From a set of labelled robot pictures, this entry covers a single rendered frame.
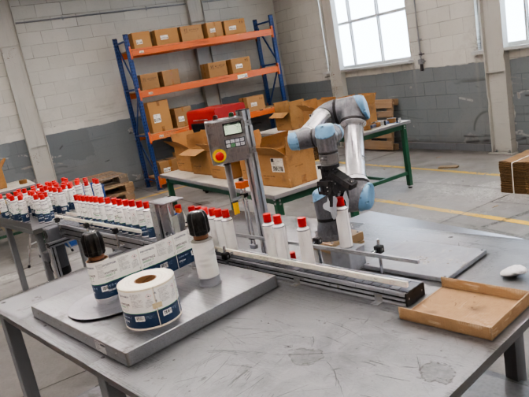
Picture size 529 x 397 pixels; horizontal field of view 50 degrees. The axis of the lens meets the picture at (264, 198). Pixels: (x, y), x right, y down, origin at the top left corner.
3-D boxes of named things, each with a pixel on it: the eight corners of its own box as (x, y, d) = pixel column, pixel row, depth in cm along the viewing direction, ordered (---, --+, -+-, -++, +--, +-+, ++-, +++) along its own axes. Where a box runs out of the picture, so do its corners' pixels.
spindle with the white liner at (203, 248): (194, 285, 225) (179, 213, 219) (212, 277, 231) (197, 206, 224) (209, 289, 219) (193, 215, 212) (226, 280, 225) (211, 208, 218)
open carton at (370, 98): (331, 131, 673) (327, 99, 665) (360, 123, 692) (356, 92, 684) (353, 131, 637) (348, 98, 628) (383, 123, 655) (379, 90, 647)
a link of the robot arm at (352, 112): (344, 217, 254) (339, 105, 270) (377, 213, 248) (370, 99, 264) (335, 209, 243) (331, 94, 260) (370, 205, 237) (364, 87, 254)
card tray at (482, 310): (399, 318, 179) (397, 306, 178) (442, 287, 195) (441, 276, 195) (492, 340, 157) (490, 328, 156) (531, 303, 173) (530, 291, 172)
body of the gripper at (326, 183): (331, 191, 229) (326, 161, 226) (347, 191, 222) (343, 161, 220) (318, 196, 224) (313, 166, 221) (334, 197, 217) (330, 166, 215)
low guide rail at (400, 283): (207, 250, 264) (206, 245, 263) (209, 248, 264) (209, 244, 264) (407, 287, 184) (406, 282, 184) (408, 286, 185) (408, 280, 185)
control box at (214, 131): (212, 163, 257) (203, 121, 253) (249, 155, 258) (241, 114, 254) (213, 166, 247) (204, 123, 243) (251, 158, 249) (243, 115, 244)
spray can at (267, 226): (266, 261, 237) (257, 215, 233) (275, 257, 241) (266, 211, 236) (275, 263, 233) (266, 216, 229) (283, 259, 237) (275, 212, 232)
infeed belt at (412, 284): (146, 246, 307) (144, 239, 306) (158, 242, 313) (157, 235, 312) (408, 303, 186) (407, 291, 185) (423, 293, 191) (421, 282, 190)
